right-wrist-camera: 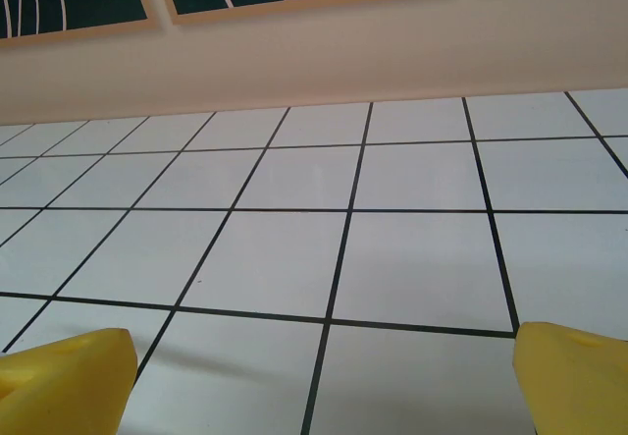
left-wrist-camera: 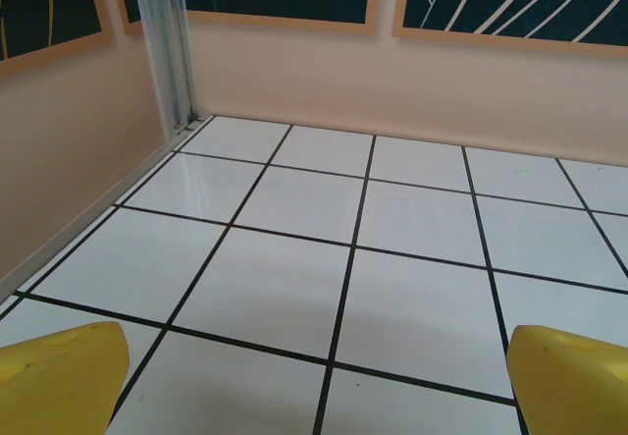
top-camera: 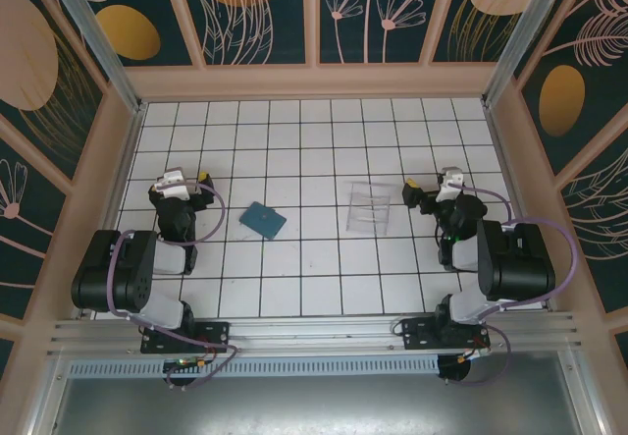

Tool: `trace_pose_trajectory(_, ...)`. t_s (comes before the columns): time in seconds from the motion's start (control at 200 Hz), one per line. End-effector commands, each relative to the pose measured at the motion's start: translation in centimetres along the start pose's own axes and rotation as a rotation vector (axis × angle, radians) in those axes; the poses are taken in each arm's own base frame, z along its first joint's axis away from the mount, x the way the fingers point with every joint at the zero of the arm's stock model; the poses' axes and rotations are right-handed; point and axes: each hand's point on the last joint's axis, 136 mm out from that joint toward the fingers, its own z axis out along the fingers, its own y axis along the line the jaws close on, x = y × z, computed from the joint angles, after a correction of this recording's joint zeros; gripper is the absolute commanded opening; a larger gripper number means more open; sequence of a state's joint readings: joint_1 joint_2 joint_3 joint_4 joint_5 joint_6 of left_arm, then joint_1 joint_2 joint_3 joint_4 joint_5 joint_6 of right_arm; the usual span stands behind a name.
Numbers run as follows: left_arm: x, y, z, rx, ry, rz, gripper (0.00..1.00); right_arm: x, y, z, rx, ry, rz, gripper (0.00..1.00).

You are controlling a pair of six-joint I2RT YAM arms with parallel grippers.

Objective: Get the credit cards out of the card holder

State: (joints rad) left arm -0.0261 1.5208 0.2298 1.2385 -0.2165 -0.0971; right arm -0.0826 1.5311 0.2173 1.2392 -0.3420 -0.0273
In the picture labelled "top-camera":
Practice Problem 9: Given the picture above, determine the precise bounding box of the teal leather card holder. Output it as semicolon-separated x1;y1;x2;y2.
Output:
239;201;288;241

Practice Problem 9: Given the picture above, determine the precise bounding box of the clear acrylic card stand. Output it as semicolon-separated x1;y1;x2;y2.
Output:
344;181;393;236

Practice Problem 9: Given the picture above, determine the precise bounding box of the small circuit board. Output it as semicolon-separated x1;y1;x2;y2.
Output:
164;357;210;372

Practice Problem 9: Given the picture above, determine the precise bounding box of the grey metal sheet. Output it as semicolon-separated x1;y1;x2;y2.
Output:
28;351;607;435

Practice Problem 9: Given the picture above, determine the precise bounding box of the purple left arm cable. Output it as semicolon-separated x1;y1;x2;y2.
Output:
107;182;240;391

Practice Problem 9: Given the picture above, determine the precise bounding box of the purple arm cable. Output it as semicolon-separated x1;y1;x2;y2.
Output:
107;182;240;391
455;184;578;387

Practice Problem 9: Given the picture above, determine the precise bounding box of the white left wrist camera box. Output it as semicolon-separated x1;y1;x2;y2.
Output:
155;169;191;199

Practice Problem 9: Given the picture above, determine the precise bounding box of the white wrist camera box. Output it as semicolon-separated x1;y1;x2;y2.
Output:
155;169;191;199
438;166;464;204

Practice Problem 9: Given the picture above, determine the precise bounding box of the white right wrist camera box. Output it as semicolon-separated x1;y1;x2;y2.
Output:
438;166;464;204

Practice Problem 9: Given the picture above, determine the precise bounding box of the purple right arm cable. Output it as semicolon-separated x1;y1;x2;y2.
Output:
455;184;578;387

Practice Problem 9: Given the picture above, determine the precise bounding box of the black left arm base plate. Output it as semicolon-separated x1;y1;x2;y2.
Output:
140;320;232;355

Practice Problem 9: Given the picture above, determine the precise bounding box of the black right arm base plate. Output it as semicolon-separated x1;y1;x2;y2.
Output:
400;317;492;353

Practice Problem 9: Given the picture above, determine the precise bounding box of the aluminium profile rail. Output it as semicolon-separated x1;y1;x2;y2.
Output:
46;311;583;357

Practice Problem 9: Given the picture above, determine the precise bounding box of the aluminium corner post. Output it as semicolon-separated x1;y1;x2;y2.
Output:
483;0;590;110
41;0;148;115

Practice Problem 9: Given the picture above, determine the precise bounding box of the grey slotted cable duct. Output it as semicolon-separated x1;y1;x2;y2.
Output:
66;355;441;377

